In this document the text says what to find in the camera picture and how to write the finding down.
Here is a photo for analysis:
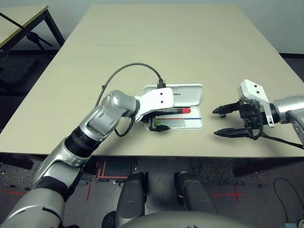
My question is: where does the red-capped black whiteboard marker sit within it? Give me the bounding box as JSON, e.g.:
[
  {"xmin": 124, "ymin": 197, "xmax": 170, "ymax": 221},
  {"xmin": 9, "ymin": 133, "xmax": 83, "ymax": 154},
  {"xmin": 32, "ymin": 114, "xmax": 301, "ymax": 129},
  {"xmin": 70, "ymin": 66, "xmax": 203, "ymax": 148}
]
[{"xmin": 158, "ymin": 107, "xmax": 192, "ymax": 115}]

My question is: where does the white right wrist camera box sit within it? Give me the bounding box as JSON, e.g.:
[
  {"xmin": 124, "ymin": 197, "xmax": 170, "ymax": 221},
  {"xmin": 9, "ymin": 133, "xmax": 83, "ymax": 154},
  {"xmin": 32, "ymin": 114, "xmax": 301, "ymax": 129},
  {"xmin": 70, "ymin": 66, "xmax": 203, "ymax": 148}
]
[{"xmin": 237, "ymin": 79, "xmax": 276, "ymax": 128}]

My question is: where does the grey robot torso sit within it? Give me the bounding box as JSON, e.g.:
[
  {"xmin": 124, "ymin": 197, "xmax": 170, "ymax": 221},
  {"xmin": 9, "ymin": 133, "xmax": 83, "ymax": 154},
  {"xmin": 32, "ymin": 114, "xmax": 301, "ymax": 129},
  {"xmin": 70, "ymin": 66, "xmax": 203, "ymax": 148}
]
[{"xmin": 118, "ymin": 210, "xmax": 248, "ymax": 228}]

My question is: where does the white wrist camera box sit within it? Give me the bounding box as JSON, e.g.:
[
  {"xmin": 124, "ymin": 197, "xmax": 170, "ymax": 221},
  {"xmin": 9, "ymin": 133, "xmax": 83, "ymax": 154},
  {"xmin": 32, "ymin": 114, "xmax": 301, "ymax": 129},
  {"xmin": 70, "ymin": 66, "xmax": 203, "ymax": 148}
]
[
  {"xmin": 237, "ymin": 79, "xmax": 276, "ymax": 128},
  {"xmin": 134, "ymin": 87, "xmax": 175, "ymax": 123}
]

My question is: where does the black table leg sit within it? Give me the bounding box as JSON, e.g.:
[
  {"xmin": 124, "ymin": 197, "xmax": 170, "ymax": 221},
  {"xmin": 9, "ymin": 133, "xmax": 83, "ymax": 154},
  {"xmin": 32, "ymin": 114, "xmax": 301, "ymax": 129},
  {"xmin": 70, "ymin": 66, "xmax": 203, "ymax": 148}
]
[{"xmin": 0, "ymin": 154, "xmax": 34, "ymax": 171}]

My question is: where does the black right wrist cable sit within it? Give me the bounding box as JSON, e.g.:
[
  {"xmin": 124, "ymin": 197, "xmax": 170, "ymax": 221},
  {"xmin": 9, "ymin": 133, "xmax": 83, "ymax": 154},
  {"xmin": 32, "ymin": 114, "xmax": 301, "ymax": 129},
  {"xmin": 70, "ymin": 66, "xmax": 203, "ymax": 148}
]
[{"xmin": 247, "ymin": 131, "xmax": 304, "ymax": 151}]

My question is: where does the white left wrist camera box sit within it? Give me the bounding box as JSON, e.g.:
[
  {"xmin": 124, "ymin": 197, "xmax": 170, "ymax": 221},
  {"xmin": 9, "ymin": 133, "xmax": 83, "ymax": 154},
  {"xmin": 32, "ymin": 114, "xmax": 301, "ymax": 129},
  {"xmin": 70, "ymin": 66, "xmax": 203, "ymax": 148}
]
[{"xmin": 134, "ymin": 87, "xmax": 175, "ymax": 123}]

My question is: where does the beige side table black frame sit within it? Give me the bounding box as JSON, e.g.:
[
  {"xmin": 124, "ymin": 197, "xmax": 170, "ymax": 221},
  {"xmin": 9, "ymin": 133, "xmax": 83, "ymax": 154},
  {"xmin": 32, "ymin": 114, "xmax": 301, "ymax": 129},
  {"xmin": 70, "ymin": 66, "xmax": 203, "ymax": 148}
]
[{"xmin": 0, "ymin": 5, "xmax": 65, "ymax": 56}]

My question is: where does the grey robot right leg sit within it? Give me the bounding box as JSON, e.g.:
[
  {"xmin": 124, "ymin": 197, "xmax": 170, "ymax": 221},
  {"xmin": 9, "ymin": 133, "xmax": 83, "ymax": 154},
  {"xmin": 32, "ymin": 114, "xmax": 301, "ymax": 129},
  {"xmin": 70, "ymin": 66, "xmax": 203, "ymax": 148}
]
[{"xmin": 177, "ymin": 171, "xmax": 218, "ymax": 215}]

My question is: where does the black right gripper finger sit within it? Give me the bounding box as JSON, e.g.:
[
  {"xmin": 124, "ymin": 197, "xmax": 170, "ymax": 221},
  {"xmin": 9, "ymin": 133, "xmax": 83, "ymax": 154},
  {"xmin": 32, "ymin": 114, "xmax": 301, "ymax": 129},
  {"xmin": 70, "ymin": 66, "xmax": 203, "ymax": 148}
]
[
  {"xmin": 212, "ymin": 101, "xmax": 242, "ymax": 115},
  {"xmin": 213, "ymin": 127, "xmax": 250, "ymax": 139}
]

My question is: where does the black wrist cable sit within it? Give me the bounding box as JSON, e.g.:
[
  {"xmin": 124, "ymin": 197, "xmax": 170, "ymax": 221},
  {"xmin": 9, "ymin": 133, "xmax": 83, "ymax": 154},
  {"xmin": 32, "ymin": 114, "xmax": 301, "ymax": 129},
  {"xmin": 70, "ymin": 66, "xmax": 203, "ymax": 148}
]
[
  {"xmin": 95, "ymin": 62, "xmax": 167, "ymax": 138},
  {"xmin": 247, "ymin": 131, "xmax": 304, "ymax": 151}
]

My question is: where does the grey robot left leg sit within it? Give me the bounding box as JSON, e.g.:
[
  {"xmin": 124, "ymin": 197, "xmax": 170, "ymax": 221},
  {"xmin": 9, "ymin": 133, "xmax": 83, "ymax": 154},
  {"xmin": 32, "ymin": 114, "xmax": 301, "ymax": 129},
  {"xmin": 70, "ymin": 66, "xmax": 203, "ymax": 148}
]
[{"xmin": 114, "ymin": 171, "xmax": 147, "ymax": 227}]

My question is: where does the grey robot leg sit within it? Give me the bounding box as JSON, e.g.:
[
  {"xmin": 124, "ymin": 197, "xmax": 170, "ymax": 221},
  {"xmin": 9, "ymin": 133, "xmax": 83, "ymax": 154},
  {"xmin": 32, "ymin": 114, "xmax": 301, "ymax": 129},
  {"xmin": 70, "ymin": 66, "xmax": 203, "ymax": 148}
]
[
  {"xmin": 177, "ymin": 171, "xmax": 218, "ymax": 215},
  {"xmin": 114, "ymin": 171, "xmax": 147, "ymax": 227}
]

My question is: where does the thin black floor cable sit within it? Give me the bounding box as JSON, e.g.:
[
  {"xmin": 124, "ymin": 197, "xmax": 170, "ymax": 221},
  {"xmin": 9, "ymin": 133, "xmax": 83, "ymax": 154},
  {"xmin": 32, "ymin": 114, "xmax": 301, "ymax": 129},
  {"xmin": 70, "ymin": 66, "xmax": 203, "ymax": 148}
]
[{"xmin": 273, "ymin": 178, "xmax": 304, "ymax": 224}]

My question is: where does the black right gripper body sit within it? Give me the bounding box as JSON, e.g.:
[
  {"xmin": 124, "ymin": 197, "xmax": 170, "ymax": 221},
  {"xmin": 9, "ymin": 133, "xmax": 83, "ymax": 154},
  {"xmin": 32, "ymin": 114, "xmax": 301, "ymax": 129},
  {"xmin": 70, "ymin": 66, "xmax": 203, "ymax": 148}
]
[{"xmin": 238, "ymin": 101, "xmax": 265, "ymax": 141}]

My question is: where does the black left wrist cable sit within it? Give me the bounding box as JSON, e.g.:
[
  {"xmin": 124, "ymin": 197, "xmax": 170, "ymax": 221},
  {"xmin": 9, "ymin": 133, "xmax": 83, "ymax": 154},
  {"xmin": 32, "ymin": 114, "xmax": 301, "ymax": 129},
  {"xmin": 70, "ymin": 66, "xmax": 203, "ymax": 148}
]
[{"xmin": 95, "ymin": 62, "xmax": 167, "ymax": 138}]

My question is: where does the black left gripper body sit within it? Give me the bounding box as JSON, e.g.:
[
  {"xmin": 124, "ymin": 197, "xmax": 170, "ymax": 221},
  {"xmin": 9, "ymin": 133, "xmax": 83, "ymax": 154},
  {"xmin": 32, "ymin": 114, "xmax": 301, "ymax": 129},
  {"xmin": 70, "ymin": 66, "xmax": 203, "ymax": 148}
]
[{"xmin": 142, "ymin": 111, "xmax": 158, "ymax": 130}]

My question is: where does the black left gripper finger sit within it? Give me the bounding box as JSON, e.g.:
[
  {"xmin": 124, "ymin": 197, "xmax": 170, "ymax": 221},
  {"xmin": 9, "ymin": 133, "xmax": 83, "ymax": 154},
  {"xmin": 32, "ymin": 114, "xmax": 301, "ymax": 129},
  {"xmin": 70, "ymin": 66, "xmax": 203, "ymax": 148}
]
[{"xmin": 150, "ymin": 125, "xmax": 172, "ymax": 132}]

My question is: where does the white plastic pencil case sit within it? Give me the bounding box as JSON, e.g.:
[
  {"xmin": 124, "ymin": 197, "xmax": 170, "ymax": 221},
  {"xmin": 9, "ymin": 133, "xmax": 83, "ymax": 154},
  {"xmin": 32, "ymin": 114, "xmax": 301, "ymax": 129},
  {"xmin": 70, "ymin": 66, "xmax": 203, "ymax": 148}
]
[{"xmin": 143, "ymin": 83, "xmax": 205, "ymax": 132}]

